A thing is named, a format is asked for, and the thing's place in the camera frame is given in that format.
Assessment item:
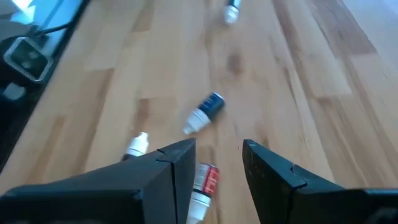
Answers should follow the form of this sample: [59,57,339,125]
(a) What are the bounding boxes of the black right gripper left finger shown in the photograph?
[0,138,197,224]

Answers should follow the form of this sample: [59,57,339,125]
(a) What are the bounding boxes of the black aluminium table frame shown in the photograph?
[0,0,93,175]

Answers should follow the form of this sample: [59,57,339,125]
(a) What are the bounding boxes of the small purple dropper bottle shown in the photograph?
[223,0,243,26]

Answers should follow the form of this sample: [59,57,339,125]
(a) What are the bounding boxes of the small brown dropper bottle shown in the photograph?
[122,131,150,162]

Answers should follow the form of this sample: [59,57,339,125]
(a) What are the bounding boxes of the small red-label dropper bottle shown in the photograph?
[185,162,221,224]

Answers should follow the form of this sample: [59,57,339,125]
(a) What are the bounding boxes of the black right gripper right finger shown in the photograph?
[242,139,398,224]

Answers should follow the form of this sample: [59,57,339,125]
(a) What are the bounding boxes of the small blue-label dropper bottle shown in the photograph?
[182,91,226,136]

